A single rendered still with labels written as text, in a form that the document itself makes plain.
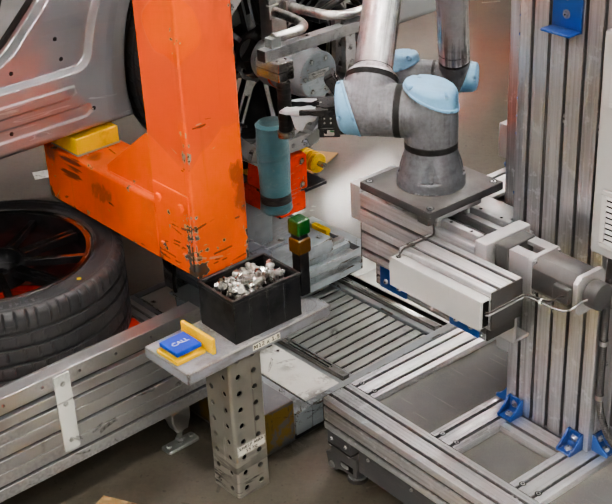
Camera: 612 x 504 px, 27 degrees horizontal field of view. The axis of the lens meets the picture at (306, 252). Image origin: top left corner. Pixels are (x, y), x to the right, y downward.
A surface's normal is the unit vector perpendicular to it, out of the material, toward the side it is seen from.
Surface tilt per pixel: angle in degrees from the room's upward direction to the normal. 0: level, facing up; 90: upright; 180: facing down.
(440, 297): 90
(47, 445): 90
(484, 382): 0
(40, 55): 90
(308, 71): 90
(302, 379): 0
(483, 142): 0
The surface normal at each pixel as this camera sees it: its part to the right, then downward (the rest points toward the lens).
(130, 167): -0.75, 0.34
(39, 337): 0.49, 0.40
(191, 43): 0.66, 0.33
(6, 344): 0.26, 0.45
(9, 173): -0.04, -0.88
